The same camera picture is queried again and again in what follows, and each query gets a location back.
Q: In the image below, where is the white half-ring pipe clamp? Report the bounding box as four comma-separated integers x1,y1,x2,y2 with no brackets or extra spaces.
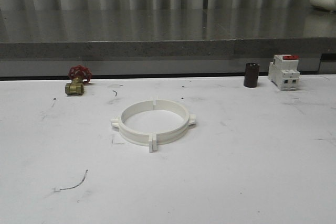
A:
111,99,158,152
148,99,196,153

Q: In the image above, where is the dark brown cylindrical capacitor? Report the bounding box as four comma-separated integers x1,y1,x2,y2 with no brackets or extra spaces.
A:
244,62,260,88

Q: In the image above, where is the brass valve red handwheel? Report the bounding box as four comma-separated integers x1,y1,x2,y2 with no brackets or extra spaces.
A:
65,65,92,95

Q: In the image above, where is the white circuit breaker red switch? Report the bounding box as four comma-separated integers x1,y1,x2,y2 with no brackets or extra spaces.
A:
268,55,300,91

